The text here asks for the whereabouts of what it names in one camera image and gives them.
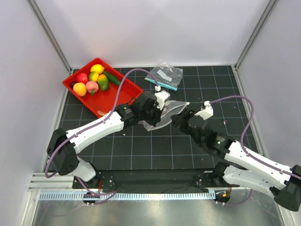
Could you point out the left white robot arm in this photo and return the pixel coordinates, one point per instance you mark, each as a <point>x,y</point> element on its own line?
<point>64,146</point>

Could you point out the red plastic tray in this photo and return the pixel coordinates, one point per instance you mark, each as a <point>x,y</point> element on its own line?
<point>104,100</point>

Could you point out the pink toy peach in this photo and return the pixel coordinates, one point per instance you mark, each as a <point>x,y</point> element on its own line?
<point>92,87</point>

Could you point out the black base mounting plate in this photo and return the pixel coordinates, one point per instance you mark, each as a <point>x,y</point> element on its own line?
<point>159,181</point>

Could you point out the toy watermelon slice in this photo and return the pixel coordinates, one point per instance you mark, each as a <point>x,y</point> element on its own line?
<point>102,113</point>

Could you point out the slotted cable duct strip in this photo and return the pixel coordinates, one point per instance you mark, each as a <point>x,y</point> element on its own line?
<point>84,196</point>

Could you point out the orange toy fruit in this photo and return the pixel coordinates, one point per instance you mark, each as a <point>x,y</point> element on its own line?
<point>80,89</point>

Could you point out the white-spotted clear zip bag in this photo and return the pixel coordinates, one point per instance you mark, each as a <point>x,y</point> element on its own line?
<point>171,108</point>

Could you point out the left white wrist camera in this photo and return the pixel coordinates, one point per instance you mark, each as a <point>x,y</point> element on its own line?
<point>162,96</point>

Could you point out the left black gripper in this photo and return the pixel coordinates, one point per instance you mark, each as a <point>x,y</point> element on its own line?
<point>158,113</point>

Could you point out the green toy cucumber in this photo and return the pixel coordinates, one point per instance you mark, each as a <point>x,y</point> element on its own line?
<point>112,78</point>

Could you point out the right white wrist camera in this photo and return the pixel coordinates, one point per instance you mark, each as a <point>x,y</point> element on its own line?
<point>206,111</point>

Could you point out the yellow toy lemon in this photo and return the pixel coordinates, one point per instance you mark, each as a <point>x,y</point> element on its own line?
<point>98,68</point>

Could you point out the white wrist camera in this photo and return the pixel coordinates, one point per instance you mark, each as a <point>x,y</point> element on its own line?
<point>206,111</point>
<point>162,96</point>

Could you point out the blue-zipper clear zip bag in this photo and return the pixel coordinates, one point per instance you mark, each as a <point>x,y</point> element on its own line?
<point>167,76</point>

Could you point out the green orange toy mango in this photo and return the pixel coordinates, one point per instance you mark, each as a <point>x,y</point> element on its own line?
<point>103,82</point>

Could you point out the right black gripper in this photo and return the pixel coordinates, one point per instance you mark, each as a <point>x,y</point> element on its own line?
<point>178,118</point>

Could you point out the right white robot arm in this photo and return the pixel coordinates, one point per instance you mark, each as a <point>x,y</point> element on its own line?
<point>242,166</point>

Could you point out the small yellow-green toy fruit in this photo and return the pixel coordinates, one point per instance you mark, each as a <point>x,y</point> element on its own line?
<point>93,76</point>

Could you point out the red toy apple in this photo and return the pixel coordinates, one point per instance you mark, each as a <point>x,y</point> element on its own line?
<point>82,77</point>

